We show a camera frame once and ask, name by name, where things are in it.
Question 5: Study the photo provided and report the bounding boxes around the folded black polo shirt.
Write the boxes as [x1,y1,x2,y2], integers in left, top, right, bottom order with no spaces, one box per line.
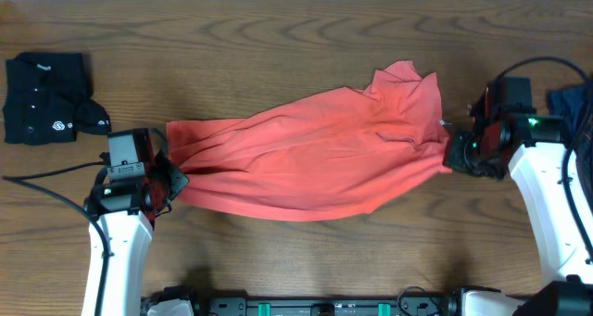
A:
[3,52,111,145]

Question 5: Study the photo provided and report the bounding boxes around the dark blue garment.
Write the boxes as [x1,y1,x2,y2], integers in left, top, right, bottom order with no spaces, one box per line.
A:
[547,84,588,140]

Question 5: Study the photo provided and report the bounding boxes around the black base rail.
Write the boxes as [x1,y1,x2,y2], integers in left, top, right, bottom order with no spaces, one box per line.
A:
[202,296,442,316]

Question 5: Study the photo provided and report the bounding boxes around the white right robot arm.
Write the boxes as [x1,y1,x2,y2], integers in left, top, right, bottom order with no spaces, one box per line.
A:
[441,114,592,316]

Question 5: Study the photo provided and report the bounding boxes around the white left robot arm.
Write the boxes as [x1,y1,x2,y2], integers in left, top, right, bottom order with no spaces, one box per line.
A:
[82,152,197,315]

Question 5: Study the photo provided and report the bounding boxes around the red printed t-shirt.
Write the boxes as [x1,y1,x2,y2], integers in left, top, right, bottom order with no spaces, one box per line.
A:
[166,60,448,221]

